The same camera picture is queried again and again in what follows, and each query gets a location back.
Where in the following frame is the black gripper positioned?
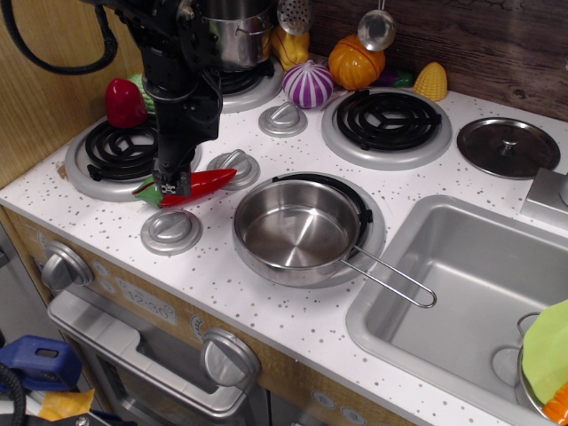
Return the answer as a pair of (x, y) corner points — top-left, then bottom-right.
(151, 91), (221, 196)

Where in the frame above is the red chili pepper toy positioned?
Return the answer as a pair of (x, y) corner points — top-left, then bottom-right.
(132, 169), (236, 209)

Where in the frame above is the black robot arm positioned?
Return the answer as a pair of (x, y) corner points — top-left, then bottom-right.
(99, 1), (223, 197)

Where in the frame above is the red bell pepper toy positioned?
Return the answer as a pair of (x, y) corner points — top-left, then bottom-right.
(105, 78), (148, 129)

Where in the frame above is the steel frying pan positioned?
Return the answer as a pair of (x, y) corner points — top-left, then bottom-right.
(232, 177), (438, 310)

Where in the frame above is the steel stock pot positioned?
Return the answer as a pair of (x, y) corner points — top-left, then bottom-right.
(199, 0), (273, 72)

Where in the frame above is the steel pot lid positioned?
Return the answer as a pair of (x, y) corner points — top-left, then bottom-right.
(457, 117), (561, 180)

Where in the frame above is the grey top knob front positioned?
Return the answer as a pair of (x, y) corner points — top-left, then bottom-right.
(140, 209), (202, 256)

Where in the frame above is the front left stove burner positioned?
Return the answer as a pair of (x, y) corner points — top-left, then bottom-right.
(64, 115), (203, 203)

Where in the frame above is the grey top knob middle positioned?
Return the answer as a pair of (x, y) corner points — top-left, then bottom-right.
(207, 149), (260, 191)

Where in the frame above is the green vegetable toy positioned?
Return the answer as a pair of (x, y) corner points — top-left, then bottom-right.
(127, 74), (155, 114)

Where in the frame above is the back left stove burner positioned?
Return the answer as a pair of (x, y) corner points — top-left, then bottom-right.
(221, 58), (284, 114)

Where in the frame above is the grey top knob back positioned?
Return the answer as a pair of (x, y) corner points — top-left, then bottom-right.
(258, 102), (308, 138)

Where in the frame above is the grey oven knob left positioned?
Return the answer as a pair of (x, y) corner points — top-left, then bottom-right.
(41, 241), (94, 291)

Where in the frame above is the grey oven knob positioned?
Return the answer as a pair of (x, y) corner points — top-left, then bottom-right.
(200, 327), (261, 389)
(41, 241), (94, 291)

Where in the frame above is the purple striped onion toy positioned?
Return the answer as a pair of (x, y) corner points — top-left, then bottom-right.
(282, 60), (335, 109)

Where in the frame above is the yellow squash toy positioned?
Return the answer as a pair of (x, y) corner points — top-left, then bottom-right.
(270, 25), (310, 71)

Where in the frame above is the grey oven knob right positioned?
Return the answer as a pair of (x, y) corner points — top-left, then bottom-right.
(200, 327), (261, 389)

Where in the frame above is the hanging steel skimmer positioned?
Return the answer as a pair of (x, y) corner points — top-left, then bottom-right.
(276, 0), (314, 36)

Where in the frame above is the orange pumpkin toy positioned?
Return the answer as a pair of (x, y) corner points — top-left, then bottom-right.
(328, 35), (386, 91)

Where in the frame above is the blue clamp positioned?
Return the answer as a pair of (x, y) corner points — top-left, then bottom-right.
(1, 335), (83, 391)

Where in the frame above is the back right stove burner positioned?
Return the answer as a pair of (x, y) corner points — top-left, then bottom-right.
(321, 88), (452, 171)

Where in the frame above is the purple eggplant toy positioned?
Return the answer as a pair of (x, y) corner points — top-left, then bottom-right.
(372, 67), (415, 88)

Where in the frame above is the hanging steel ladle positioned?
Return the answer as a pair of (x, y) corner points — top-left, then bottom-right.
(357, 0), (396, 51)

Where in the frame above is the yellow corn toy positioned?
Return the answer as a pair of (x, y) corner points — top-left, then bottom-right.
(413, 62), (448, 101)

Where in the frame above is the grey sink basin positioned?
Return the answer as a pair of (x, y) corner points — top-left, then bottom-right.
(346, 195), (567, 425)

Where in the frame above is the grey faucet base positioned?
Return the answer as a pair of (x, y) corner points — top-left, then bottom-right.
(521, 169), (567, 230)

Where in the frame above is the green plastic plate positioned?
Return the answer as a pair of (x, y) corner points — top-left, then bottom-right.
(522, 300), (567, 405)

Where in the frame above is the steel bowl in sink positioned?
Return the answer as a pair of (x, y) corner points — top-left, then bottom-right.
(516, 312), (568, 421)

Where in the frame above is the orange carrot toy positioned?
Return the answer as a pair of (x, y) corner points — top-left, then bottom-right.
(542, 384), (568, 425)

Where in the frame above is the grey oven door handle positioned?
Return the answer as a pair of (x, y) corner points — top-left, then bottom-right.
(48, 291), (255, 425)

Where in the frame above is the black cable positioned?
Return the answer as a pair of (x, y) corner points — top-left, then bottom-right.
(0, 0), (120, 75)

